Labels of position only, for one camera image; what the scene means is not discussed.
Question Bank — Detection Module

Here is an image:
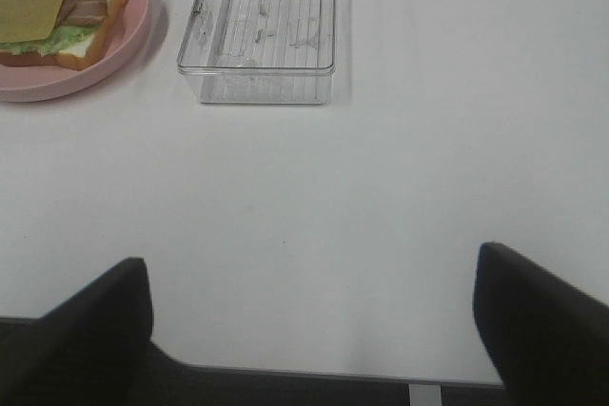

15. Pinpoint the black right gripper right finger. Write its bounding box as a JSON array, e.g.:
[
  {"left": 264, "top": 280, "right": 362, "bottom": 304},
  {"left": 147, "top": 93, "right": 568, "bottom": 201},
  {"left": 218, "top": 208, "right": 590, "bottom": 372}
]
[{"left": 472, "top": 242, "right": 608, "bottom": 405}]

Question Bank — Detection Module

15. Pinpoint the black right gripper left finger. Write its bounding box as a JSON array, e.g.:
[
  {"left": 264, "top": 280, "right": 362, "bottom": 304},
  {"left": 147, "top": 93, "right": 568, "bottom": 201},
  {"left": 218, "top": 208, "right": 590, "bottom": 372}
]
[{"left": 1, "top": 258, "right": 153, "bottom": 405}]

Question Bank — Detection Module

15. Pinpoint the bread slice with orange crust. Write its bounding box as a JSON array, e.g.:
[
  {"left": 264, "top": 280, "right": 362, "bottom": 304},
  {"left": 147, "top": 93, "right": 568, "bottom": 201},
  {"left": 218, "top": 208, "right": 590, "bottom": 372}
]
[{"left": 1, "top": 0, "right": 128, "bottom": 70}]

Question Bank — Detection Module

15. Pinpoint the green lettuce leaf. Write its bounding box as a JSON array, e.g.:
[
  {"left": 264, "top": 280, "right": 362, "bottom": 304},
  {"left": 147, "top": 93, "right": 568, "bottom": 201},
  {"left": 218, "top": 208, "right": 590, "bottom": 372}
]
[{"left": 1, "top": 0, "right": 108, "bottom": 55}]

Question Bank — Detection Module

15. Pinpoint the bacon strip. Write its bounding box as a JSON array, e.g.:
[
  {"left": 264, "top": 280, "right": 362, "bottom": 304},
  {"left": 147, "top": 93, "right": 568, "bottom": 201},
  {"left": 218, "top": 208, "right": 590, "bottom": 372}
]
[{"left": 55, "top": 0, "right": 108, "bottom": 27}]

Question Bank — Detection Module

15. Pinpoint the yellow cheese slice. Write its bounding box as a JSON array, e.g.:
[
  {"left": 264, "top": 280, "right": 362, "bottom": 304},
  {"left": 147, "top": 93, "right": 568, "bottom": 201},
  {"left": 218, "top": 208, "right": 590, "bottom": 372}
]
[{"left": 1, "top": 0, "right": 63, "bottom": 43}]

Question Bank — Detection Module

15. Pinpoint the pink round plate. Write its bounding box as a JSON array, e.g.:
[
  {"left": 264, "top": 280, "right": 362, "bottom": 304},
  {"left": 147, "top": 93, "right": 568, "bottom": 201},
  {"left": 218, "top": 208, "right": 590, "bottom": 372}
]
[{"left": 1, "top": 0, "right": 150, "bottom": 103}]

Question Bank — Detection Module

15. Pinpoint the clear right plastic tray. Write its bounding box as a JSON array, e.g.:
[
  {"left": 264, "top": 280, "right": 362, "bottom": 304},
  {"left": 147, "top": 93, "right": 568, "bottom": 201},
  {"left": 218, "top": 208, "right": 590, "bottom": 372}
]
[{"left": 177, "top": 0, "right": 337, "bottom": 106}]

